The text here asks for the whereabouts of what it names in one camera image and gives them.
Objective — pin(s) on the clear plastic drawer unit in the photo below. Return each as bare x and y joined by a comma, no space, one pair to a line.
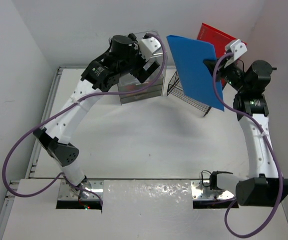
137,91

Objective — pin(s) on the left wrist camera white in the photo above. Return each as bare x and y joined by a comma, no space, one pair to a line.
148,47

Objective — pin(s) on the blue folder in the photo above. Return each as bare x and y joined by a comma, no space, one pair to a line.
196,80

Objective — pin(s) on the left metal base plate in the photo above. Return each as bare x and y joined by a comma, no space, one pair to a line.
91,191

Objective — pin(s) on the black wire mesh rack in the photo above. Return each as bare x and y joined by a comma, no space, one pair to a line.
175,88

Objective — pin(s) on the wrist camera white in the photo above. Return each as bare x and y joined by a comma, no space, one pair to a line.
148,47
237,48

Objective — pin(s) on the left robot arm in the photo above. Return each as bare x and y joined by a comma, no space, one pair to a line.
55,135

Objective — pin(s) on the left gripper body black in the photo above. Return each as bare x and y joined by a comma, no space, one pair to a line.
135,58

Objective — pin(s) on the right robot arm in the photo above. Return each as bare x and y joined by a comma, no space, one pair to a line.
262,187

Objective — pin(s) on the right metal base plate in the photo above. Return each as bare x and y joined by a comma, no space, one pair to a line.
201,192

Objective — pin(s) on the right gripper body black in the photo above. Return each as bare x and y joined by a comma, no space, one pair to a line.
234,75

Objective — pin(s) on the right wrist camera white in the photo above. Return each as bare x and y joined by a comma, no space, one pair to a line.
237,48

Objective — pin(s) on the metal base plate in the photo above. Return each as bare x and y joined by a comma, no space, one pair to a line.
91,191
201,192

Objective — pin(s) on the red folder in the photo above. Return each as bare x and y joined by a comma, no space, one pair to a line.
218,39

